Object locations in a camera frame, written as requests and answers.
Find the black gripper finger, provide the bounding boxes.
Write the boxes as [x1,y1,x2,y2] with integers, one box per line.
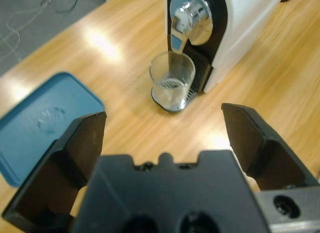
[221,102,320,192]
[2,111,108,229]

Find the clear glass cup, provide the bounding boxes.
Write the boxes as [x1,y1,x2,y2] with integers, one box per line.
[149,52,197,112]

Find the white coffee machine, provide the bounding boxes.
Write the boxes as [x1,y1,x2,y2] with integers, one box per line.
[163,0,287,94]

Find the teal plastic tray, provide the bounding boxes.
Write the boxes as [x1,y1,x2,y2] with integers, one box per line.
[0,71,106,188]

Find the thin white cable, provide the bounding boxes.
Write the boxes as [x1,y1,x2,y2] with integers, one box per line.
[0,0,79,52]

